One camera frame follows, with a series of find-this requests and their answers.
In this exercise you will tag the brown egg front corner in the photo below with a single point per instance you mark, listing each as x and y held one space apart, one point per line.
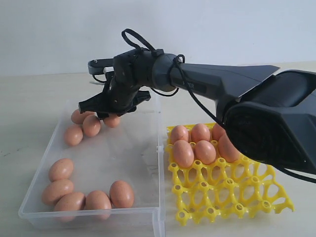
74 201

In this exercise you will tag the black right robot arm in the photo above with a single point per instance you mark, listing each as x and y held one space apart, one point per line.
269 116

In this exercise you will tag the brown egg tray second row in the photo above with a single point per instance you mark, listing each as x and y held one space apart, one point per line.
227 149

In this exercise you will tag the clear plastic bin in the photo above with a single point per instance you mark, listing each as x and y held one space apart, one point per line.
132 152

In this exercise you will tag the brown egg third row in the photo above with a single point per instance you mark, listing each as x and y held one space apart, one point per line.
73 135

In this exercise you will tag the brown egg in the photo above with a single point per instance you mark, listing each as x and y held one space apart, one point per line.
97 200
217 132
56 190
205 152
61 169
183 153
121 194
179 132
112 121
200 132
78 118

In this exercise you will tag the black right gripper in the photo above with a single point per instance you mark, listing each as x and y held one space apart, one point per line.
121 95

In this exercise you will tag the yellow plastic egg tray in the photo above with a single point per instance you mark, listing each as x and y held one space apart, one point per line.
223 188

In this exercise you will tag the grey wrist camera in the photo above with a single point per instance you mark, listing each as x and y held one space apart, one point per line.
97 66

